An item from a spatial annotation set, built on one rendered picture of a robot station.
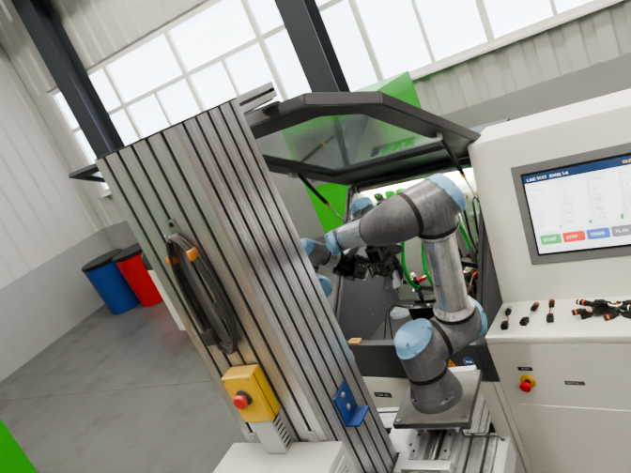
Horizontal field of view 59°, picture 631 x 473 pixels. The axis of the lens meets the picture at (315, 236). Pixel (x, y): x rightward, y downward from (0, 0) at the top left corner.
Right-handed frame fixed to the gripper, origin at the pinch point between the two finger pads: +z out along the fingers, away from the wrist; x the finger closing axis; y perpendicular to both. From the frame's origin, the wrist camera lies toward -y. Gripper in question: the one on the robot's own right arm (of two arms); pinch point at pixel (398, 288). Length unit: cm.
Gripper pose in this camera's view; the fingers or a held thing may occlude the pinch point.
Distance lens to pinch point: 197.6
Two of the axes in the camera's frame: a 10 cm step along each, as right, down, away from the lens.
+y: -5.3, 4.6, -7.1
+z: 3.9, 8.8, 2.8
